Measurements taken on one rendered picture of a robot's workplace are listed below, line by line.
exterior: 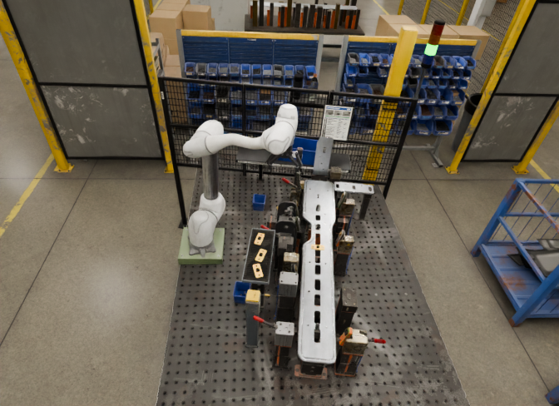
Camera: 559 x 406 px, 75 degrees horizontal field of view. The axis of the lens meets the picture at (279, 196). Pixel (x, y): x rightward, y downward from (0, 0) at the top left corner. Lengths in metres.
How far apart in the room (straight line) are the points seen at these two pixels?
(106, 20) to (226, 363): 3.02
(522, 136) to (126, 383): 4.82
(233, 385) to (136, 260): 1.83
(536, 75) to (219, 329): 4.06
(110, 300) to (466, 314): 2.98
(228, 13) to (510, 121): 5.90
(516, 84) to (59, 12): 4.52
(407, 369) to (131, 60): 3.41
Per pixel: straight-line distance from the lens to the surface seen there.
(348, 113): 2.88
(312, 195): 2.63
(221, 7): 8.65
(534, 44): 4.67
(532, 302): 3.51
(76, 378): 3.19
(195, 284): 2.49
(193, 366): 2.23
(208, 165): 2.34
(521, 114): 5.10
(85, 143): 4.64
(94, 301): 3.48
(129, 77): 4.06
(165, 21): 6.20
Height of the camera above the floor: 2.72
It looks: 41 degrees down
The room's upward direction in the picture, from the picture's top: 4 degrees clockwise
